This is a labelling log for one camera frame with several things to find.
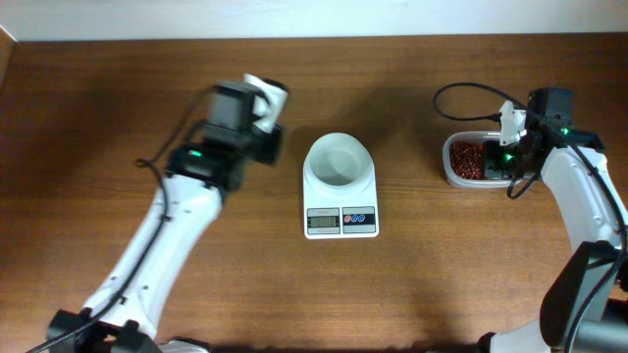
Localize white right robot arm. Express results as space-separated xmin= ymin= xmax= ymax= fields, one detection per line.
xmin=478 ymin=97 xmax=627 ymax=353

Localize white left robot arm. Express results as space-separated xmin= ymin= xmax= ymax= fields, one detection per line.
xmin=35 ymin=75 xmax=289 ymax=352

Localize white bowl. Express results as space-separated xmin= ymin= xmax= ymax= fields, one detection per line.
xmin=305 ymin=132 xmax=373 ymax=187

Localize white digital kitchen scale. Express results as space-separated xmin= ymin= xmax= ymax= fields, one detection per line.
xmin=303 ymin=160 xmax=380 ymax=240

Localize red adzuki beans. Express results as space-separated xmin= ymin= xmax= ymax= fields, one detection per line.
xmin=449 ymin=141 xmax=484 ymax=180

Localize clear plastic container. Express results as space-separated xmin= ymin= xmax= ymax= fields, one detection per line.
xmin=443 ymin=131 xmax=510 ymax=189

